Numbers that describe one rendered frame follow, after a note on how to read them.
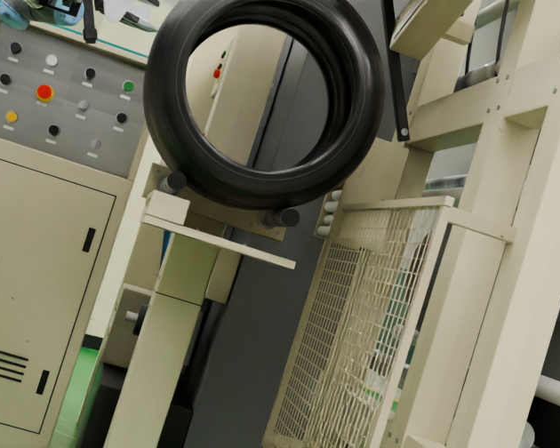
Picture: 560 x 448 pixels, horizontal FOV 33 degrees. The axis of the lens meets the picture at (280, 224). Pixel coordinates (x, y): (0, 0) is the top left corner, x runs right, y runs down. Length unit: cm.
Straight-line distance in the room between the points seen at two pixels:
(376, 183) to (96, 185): 86
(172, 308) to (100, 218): 46
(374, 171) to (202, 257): 52
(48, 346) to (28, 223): 37
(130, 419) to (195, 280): 41
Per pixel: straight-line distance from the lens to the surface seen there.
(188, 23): 222
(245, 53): 262
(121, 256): 578
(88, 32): 231
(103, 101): 297
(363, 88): 226
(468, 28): 259
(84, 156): 296
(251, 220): 256
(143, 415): 261
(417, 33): 255
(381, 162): 260
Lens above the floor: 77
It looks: 3 degrees up
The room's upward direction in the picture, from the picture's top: 17 degrees clockwise
